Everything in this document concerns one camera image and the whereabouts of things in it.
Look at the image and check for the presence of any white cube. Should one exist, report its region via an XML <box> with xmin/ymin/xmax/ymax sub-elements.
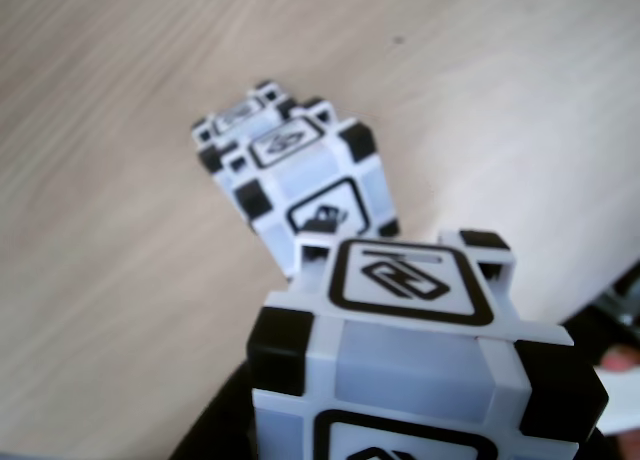
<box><xmin>219</xmin><ymin>97</ymin><xmax>401</xmax><ymax>281</ymax></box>
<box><xmin>191</xmin><ymin>78</ymin><xmax>296</xmax><ymax>175</ymax></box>
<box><xmin>247</xmin><ymin>228</ymin><xmax>610</xmax><ymax>460</ymax></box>

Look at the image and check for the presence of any person's hand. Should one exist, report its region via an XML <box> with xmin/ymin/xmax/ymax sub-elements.
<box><xmin>599</xmin><ymin>344</ymin><xmax>640</xmax><ymax>377</ymax></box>

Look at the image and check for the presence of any white paper slip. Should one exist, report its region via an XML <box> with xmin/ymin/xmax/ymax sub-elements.
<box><xmin>597</xmin><ymin>367</ymin><xmax>640</xmax><ymax>437</ymax></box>

